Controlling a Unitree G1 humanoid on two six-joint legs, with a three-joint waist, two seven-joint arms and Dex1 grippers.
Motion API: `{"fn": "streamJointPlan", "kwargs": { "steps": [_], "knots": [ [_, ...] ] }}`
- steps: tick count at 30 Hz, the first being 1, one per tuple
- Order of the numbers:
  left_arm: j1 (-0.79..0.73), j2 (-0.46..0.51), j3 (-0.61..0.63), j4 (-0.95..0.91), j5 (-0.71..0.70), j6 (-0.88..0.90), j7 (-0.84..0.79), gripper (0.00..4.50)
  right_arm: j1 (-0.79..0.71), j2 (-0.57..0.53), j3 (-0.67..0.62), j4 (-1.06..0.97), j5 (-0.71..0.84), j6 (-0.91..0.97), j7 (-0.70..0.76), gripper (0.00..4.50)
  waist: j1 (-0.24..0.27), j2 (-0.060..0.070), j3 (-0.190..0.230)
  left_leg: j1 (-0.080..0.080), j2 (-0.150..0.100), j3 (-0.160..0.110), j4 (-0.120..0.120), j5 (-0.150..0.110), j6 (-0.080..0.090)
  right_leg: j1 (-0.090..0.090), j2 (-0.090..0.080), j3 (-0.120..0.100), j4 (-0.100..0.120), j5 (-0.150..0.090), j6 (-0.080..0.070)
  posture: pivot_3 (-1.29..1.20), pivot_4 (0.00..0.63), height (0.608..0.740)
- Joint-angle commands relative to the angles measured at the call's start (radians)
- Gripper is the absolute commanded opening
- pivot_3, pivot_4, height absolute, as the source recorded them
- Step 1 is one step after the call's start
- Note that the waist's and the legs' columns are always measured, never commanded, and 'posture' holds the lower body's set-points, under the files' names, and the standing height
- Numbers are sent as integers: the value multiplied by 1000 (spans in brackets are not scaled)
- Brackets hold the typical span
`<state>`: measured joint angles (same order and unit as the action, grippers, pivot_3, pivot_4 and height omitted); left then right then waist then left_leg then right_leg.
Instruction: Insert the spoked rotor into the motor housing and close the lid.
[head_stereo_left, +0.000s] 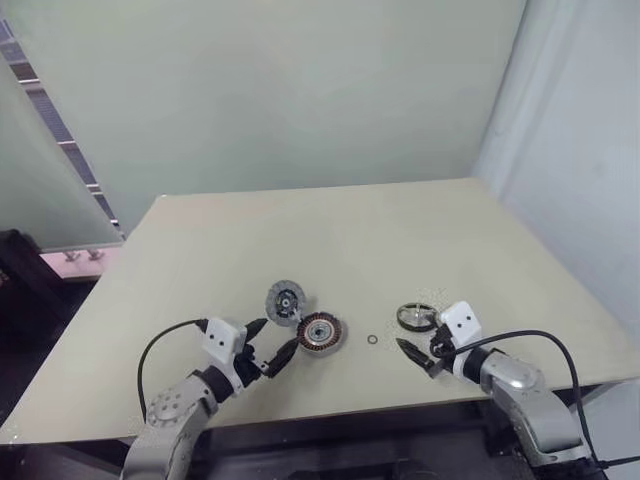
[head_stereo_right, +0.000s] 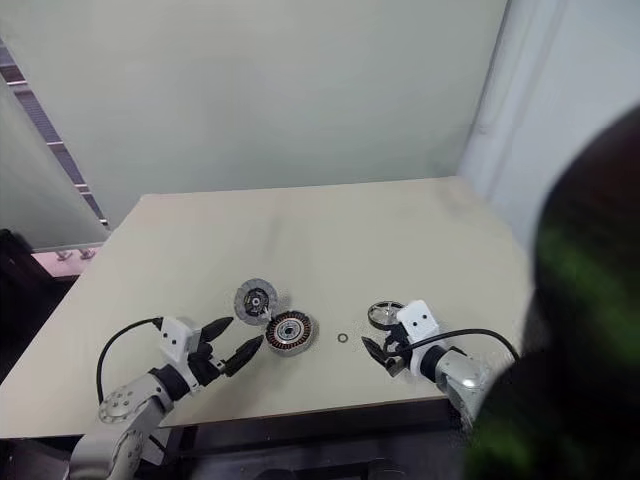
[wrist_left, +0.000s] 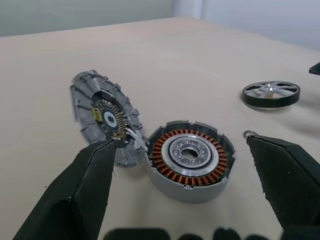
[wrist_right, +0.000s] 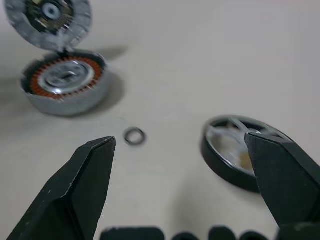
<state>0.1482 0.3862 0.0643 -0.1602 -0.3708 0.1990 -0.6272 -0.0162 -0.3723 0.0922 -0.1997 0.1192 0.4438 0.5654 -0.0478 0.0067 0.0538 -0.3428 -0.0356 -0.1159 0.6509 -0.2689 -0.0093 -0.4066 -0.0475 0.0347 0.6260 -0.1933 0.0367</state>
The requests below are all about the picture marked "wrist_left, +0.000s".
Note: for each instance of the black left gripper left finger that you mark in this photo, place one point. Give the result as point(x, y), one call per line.
point(75, 195)

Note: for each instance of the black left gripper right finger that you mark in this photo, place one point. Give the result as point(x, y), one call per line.
point(287, 180)

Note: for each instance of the black rimmed silver rotor wheel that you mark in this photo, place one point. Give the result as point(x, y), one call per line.
point(250, 98)

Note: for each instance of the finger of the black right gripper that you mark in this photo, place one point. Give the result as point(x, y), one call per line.
point(316, 68)

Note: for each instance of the small grey round object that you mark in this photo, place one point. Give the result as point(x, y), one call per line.
point(175, 191)

